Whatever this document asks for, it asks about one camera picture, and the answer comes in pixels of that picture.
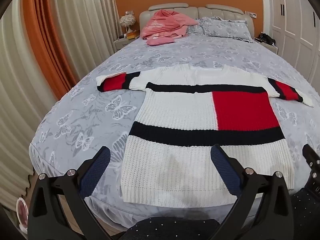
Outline white feather bedside lamp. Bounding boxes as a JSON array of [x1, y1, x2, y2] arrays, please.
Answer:
[[119, 15, 137, 34]]

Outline pink garment pile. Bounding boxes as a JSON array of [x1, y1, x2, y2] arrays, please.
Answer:
[[140, 9, 199, 40]]

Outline white red round object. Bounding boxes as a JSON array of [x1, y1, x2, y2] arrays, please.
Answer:
[[16, 197, 29, 230]]

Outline white red navy knit sweater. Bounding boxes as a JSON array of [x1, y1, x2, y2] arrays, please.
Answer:
[[96, 64, 314, 208]]

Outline white panelled wardrobe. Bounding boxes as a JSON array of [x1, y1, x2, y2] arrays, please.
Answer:
[[260, 0, 320, 85]]

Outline white curtain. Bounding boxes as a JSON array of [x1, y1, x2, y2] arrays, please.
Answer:
[[0, 0, 60, 210], [49, 0, 118, 80]]

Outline small folded pink garment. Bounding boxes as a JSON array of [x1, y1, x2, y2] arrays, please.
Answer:
[[146, 35, 175, 47]]

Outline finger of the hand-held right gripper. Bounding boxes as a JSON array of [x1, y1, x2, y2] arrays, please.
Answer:
[[302, 144, 320, 195]]

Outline grey nightstand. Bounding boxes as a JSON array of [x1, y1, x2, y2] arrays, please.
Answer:
[[114, 35, 137, 53]]

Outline grey butterfly print pillow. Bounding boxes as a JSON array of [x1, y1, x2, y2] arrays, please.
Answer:
[[187, 17, 253, 43]]

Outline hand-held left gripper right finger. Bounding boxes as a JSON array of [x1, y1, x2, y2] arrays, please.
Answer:
[[211, 144, 294, 240]]

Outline grey butterfly print bedspread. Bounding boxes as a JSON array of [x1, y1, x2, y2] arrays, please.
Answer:
[[29, 34, 320, 220]]

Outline orange curtain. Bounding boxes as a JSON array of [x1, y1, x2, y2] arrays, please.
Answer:
[[22, 0, 78, 100]]

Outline person's dark studded pants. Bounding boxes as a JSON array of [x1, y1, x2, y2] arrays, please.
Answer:
[[122, 187, 320, 240]]

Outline beige leather headboard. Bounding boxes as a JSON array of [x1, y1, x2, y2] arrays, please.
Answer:
[[139, 3, 255, 38]]

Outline white nightstand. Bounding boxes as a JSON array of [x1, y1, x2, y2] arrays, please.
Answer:
[[255, 39, 279, 54]]

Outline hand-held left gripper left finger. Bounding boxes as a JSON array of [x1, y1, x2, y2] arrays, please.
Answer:
[[27, 146, 111, 240]]

